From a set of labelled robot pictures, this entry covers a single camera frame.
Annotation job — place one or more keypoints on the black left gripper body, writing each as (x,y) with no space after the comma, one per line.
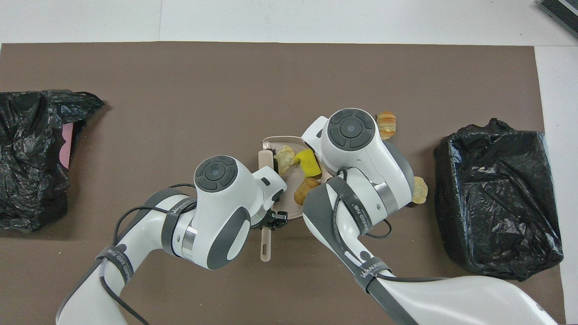
(275,220)

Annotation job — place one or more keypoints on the beige hand brush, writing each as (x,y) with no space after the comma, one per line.
(265,246)

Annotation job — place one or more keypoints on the beige plastic dustpan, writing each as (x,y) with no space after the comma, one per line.
(289,194)

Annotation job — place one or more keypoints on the brown bread roll toy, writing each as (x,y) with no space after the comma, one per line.
(305,192)

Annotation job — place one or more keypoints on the ridged pastry piece toy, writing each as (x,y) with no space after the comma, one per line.
(284,158)

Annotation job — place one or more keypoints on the notched yellow sponge piece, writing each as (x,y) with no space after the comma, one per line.
(308,162)

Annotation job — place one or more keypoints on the striped croissant toy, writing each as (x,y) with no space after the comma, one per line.
(388,126)

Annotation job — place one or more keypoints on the pale dumpling toy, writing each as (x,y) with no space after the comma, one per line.
(421,192)

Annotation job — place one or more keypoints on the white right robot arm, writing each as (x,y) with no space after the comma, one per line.
(361,162)

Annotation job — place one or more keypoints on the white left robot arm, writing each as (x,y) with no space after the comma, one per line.
(216,212)

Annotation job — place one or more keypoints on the black bag lined bin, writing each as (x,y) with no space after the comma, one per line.
(496,198)

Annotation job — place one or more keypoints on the black bag over pink bin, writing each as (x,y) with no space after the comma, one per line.
(31,149)

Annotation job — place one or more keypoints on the brown table mat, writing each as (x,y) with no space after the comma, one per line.
(180,90)

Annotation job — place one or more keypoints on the grey ribbed device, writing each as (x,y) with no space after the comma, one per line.
(562,13)

